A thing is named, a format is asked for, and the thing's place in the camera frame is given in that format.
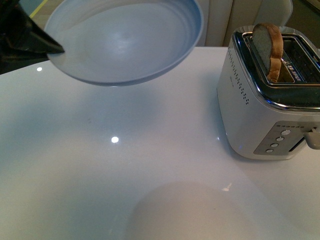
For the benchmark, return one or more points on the brown bread slice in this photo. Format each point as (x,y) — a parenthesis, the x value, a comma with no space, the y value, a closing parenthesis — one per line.
(268,42)

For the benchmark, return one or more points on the beige upholstered chair left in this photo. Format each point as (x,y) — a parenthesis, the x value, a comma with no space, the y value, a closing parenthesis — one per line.
(216,15)

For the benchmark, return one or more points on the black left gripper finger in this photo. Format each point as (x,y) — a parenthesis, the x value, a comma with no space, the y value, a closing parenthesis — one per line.
(22,42)

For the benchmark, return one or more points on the beige upholstered chair right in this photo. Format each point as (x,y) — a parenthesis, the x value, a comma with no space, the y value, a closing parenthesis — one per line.
(277,12)

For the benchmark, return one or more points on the pale blue round plate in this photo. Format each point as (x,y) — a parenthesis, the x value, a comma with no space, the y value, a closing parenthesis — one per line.
(123,42)

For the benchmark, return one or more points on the beige upholstered chair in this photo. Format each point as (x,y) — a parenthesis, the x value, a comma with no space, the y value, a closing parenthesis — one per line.
(277,12)
(216,15)

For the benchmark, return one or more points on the white chrome two-slot toaster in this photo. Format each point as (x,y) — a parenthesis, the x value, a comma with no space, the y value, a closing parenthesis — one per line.
(266,120)

